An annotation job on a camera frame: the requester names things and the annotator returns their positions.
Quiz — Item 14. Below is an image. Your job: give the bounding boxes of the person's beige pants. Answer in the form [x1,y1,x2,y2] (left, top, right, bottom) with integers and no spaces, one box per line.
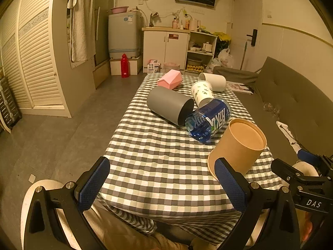
[83,204,198,250]

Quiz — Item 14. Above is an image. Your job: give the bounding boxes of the black crate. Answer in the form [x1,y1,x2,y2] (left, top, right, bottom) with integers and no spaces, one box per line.
[0,77,22,133]

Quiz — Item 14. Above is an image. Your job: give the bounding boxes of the grey checkered tablecloth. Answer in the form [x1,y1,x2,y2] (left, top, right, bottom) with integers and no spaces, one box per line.
[95,73,287,237]

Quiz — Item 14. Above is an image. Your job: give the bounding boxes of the white door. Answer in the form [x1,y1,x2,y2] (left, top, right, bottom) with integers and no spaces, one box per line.
[230,0,263,71]

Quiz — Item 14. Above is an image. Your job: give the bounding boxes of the white hanging towel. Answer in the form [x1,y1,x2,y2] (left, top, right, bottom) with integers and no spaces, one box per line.
[68,0,95,63]

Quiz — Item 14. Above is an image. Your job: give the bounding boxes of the white louvered wardrobe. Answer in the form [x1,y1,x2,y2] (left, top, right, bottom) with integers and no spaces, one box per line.
[0,0,72,118]

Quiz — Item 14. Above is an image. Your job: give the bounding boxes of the grey sofa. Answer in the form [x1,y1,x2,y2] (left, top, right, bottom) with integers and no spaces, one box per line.
[213,56,333,162]

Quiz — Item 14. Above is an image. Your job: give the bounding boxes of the dark grey cup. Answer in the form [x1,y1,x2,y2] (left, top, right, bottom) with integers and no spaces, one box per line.
[146,86,195,128]

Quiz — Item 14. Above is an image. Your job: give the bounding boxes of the magazine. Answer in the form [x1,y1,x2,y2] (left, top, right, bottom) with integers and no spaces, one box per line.
[226,81,254,94]

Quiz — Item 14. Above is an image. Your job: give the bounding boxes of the light grey cup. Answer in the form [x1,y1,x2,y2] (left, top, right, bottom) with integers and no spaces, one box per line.
[198,72,227,92]

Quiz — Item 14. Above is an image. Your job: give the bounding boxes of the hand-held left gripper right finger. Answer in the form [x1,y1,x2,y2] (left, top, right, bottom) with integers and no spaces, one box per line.
[214,157,301,250]

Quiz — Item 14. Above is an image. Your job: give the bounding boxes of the pink house-shaped box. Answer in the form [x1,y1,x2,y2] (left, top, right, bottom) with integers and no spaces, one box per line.
[157,69,182,90]

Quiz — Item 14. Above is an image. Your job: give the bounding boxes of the broom stick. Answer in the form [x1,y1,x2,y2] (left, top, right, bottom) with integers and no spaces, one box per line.
[239,42,247,70]

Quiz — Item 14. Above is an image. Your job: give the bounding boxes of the white pedestal box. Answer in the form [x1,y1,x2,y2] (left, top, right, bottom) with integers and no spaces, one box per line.
[109,56,143,76]

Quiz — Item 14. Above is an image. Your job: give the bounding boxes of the white printed cloth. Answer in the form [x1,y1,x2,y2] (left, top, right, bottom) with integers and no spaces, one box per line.
[276,121,303,154]

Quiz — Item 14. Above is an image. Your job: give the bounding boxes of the black door handle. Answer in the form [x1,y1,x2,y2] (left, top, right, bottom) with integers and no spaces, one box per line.
[246,29,258,47]

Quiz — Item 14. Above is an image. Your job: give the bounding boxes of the metal faucet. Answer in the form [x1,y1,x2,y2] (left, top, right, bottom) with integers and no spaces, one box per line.
[149,12,160,28]

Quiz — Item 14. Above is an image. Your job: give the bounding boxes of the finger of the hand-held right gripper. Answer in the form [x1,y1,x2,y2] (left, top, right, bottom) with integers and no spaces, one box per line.
[297,149,333,178]
[271,158,333,197]

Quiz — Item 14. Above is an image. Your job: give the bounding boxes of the white leaf print paper cup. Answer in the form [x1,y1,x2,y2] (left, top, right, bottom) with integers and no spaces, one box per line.
[191,81,214,108]

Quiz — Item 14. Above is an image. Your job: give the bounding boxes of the white open shelf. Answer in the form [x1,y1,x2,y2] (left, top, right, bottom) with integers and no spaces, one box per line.
[186,31,218,71]

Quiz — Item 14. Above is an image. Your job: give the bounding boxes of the small white carton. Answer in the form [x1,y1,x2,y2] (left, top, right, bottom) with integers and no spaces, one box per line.
[147,59,160,73]

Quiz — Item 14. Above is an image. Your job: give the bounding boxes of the blue plastic bottle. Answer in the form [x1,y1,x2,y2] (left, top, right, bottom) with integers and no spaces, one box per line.
[185,97,232,143]

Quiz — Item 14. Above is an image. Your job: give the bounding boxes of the washing machine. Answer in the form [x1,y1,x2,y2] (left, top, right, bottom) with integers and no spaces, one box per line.
[108,12,143,59]

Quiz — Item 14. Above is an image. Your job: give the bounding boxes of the brown paper cup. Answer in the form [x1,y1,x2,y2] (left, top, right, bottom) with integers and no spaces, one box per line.
[207,118,267,181]

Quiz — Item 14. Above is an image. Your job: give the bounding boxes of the white plastic bag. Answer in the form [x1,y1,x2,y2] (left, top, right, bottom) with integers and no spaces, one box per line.
[205,57,222,74]
[218,49,233,68]

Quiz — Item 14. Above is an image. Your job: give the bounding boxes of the white sink cabinet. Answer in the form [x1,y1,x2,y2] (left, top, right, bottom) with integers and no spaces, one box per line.
[142,27,190,70]

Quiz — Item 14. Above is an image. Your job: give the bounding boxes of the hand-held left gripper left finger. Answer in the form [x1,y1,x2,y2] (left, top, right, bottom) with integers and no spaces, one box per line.
[25,156,111,250]

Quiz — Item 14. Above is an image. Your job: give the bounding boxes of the red bottle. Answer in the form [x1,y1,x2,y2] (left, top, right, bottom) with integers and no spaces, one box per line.
[121,54,130,78]

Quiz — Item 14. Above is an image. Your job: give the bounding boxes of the pink bin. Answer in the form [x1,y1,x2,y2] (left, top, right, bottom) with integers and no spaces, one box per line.
[163,62,181,73]

